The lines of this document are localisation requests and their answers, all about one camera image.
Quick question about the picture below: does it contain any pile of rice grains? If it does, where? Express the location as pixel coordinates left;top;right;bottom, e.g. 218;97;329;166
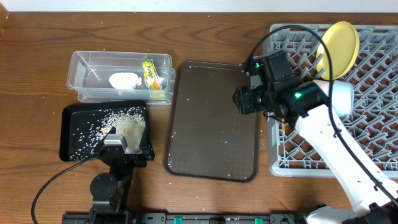
68;107;146;161

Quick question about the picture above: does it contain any black plastic tray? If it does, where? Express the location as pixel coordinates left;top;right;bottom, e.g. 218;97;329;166
59;100;155;162

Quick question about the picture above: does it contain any green orange snack wrapper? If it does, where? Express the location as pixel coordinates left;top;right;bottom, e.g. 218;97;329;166
142;60;166;100

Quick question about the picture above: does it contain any white tissue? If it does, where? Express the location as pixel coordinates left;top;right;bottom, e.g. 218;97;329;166
109;72;142;90

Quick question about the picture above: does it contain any yellow round plate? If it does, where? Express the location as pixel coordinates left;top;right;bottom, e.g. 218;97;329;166
322;21;359;80

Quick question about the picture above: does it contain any wooden chopstick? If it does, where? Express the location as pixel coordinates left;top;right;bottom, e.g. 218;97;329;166
281;118;286;135

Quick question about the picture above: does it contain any pale pink bowl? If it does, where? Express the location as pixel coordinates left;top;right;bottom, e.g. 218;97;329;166
313;80;330;96

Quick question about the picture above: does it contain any light blue bowl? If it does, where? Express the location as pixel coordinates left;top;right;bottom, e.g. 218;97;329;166
331;80;354;117

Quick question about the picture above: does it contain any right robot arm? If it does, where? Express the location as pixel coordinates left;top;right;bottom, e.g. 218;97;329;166
233;82;397;223

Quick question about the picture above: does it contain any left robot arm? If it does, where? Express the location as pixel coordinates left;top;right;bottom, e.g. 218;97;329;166
89;127;155;223

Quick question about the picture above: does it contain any clear plastic waste bin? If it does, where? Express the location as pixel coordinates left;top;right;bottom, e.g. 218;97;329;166
67;51;175;105

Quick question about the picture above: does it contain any grey plastic dishwasher rack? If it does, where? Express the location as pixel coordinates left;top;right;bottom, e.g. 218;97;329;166
262;25;397;179

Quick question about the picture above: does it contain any dark brown serving tray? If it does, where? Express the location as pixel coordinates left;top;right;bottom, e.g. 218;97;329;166
164;61;261;183

